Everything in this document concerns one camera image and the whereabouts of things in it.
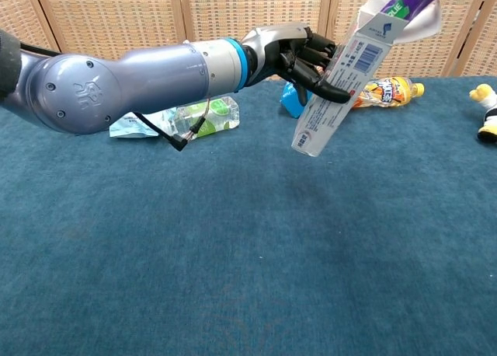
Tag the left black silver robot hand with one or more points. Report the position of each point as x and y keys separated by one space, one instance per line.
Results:
x=287 y=49

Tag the clear bottle with green label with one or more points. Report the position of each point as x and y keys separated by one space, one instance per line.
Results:
x=221 y=115

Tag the blue cookie box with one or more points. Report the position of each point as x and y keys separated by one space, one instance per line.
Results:
x=291 y=99

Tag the light blue wet wipes pack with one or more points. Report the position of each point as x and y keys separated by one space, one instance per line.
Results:
x=132 y=128

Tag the orange drink bottle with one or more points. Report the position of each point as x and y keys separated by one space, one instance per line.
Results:
x=388 y=91

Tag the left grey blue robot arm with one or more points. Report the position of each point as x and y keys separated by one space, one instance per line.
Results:
x=136 y=80

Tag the purple toothpaste tube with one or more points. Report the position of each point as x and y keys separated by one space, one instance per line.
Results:
x=419 y=6

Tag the black white plush toy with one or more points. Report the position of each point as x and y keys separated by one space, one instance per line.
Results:
x=490 y=115

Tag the blue carpet table mat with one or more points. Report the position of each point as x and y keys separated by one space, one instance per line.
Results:
x=248 y=235

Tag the woven wooden folding screen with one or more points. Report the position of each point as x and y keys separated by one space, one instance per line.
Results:
x=116 y=14

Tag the pink floral long box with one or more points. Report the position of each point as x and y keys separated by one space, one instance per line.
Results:
x=341 y=72

